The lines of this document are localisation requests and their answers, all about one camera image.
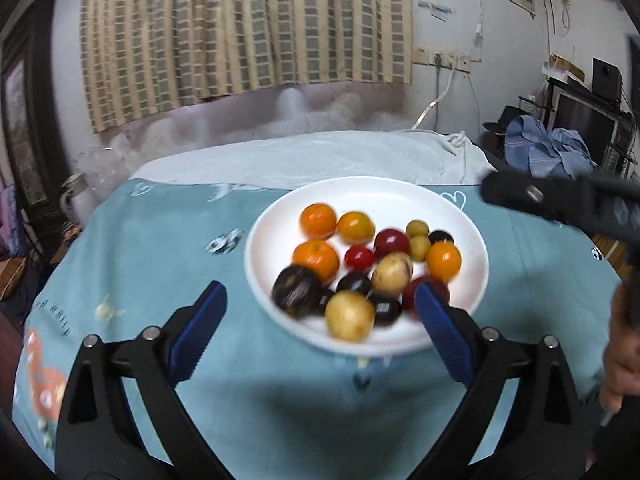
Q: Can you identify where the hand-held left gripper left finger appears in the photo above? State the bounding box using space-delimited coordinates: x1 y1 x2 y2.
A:
56 281 236 480

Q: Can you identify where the white cable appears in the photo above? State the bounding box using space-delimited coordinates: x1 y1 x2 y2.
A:
412 65 457 131

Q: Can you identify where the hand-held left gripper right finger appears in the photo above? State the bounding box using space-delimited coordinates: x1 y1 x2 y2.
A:
414 281 586 480

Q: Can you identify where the yellow-orange tangerine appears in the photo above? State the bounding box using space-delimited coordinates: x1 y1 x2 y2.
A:
336 211 376 244

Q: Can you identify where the black speaker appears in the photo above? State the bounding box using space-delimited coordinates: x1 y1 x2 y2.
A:
592 57 623 98

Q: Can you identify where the person's right hand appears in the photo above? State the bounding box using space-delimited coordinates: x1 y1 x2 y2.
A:
599 282 640 414

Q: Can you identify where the white power strip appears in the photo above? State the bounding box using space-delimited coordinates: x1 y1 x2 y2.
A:
413 46 473 73

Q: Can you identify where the striped beige curtain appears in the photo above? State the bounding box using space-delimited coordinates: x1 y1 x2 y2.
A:
80 0 415 133

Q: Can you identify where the blue clothes pile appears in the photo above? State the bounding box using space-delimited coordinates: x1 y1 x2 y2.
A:
504 114 598 178

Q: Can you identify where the black monitor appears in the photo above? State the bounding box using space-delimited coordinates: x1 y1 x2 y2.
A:
552 87 626 171

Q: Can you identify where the tan speckled fruit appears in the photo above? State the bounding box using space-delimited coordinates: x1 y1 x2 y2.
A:
371 253 414 297

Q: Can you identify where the black hat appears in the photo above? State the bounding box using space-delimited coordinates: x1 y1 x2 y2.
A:
482 106 523 136

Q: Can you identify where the white bed sheet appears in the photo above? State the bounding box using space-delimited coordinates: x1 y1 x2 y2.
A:
131 130 496 188

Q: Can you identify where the large dark purple plum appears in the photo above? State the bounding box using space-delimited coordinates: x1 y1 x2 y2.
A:
271 265 323 320

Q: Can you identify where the small red plum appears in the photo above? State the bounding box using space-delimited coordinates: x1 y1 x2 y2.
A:
344 245 377 272

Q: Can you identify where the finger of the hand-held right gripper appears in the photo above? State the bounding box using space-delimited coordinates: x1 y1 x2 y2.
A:
481 172 598 228

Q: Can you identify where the white jug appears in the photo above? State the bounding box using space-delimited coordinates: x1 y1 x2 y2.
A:
60 172 101 226

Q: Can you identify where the white oval plate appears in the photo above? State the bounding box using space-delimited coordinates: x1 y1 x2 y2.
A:
244 176 489 356

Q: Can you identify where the dark framed picture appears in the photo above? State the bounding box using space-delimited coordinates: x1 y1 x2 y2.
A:
0 0 68 206

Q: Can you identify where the large red plum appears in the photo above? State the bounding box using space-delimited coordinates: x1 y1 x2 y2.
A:
401 275 451 322

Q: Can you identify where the orange tangerine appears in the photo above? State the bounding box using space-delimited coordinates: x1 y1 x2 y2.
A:
292 240 341 283
426 241 463 283
299 202 338 240

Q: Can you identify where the teal printed blanket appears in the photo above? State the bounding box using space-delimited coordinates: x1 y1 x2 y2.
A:
12 177 623 471

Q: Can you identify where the yellow pear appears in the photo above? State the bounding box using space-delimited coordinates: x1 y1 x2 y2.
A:
325 290 376 343

